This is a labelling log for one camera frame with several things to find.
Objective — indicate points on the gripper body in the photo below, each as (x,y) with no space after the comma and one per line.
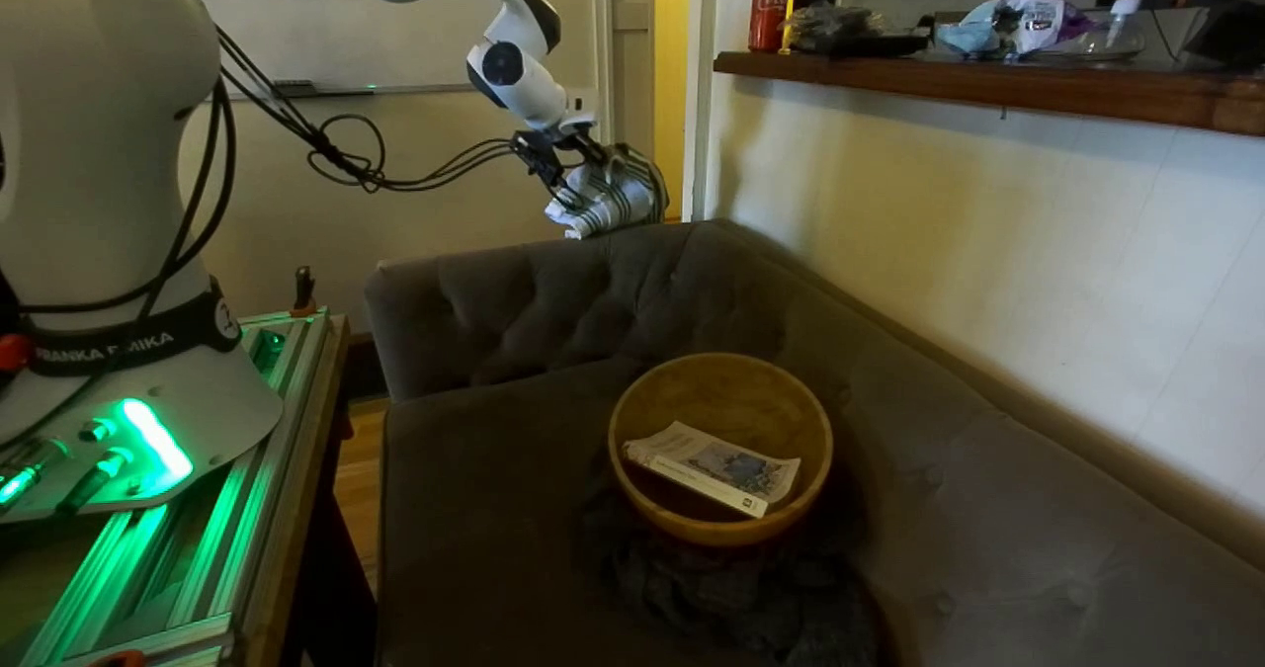
(587,150)

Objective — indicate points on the white and green striped towel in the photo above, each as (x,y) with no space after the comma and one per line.
(618,198)

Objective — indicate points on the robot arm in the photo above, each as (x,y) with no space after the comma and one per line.
(109,153)

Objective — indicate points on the white door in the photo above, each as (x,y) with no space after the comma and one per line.
(632,44)

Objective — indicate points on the whiteboard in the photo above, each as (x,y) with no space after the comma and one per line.
(395,35)

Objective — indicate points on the red soda can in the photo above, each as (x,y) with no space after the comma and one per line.
(768,15)

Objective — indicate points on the dark crumpled plastic bag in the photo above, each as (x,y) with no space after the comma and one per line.
(830,28)

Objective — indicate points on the wooden bowl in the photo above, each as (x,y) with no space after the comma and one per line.
(731,390)

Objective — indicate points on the black and orange clamp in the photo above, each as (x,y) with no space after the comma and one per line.
(303,291)

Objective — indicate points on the black flat object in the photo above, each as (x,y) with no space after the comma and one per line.
(894,42)

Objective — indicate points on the paperback book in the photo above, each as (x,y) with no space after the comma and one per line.
(716,467)

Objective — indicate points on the white and blue plastic bag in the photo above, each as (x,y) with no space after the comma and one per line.
(1018,23)

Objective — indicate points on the dark grey knitted cloth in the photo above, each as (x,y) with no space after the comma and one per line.
(731,598)

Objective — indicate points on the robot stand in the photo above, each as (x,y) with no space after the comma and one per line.
(247,509)

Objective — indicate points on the glass bowl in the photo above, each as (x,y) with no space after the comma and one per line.
(1097,46)

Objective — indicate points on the grey tufted sofa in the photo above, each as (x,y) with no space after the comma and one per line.
(988,509)

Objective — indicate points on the clear pump bottle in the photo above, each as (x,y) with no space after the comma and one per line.
(1125,10)

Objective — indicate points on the black bag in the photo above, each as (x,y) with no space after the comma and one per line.
(1230,35)

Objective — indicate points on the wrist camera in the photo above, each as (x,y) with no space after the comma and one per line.
(539,158)

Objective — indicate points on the wooden wall shelf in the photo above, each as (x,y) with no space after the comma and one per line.
(988,82)

